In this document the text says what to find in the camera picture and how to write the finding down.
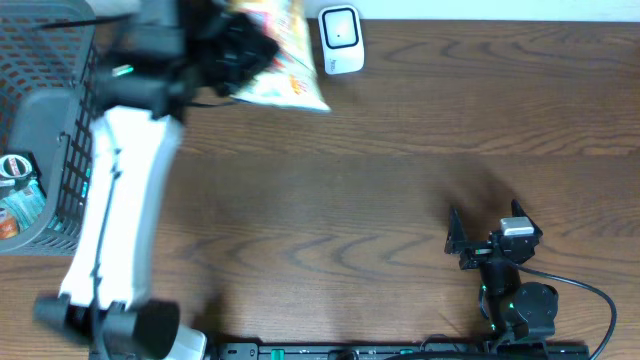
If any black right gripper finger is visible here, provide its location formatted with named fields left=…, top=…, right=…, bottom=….
left=510, top=199, right=529, bottom=218
left=444, top=207, right=468, bottom=254

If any yellow snack chip bag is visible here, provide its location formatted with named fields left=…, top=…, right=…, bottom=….
left=229, top=0, right=330, bottom=112

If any dark green round-label box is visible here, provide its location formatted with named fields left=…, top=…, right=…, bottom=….
left=0, top=154, right=33, bottom=187

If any teal tissue pack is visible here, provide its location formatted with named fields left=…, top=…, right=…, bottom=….
left=1, top=180, right=46, bottom=232

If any orange tissue pack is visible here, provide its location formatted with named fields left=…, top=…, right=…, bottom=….
left=0, top=208, right=20, bottom=240

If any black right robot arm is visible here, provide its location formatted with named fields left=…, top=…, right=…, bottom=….
left=444, top=200, right=558, bottom=354

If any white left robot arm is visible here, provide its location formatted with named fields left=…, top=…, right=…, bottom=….
left=33, top=1, right=279, bottom=359

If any white barcode scanner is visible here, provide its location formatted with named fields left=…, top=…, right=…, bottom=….
left=317, top=5, right=365, bottom=75

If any grey plastic shopping basket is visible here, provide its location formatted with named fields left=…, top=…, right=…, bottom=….
left=1, top=0, right=96, bottom=256

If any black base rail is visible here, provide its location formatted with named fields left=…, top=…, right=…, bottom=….
left=206, top=339, right=590, bottom=360

